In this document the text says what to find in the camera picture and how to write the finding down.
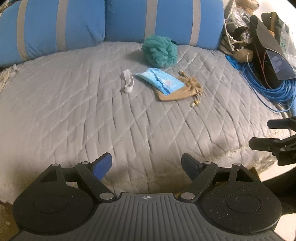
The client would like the coiled blue cable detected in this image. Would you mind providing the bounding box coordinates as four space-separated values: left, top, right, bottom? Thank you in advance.
225 54 296 114

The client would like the blue striped cushion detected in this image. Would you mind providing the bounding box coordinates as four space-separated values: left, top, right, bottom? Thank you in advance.
105 0 224 50
1 1 105 67

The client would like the grey quilted sofa cover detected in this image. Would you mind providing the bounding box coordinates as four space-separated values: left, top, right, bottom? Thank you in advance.
1 42 290 203

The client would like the tan drawstring pouch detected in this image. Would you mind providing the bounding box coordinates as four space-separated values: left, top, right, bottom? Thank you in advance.
154 70 203 108

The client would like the left blue striped cushion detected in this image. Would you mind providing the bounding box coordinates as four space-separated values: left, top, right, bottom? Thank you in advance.
1 1 105 67

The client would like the blue tissue pack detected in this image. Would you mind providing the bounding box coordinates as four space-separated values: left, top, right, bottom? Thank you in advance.
135 68 185 96

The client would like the teal mesh bath loofah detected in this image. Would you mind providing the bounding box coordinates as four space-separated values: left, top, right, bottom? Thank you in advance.
142 35 178 68

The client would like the white plastic shoehorn strip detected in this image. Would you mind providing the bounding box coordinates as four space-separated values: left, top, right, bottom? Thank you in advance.
122 69 134 93

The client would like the dark fabric bag pile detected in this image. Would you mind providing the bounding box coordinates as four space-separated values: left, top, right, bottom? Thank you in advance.
219 1 295 89

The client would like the right blue striped cushion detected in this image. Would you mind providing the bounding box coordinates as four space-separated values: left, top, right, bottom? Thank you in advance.
105 0 224 50

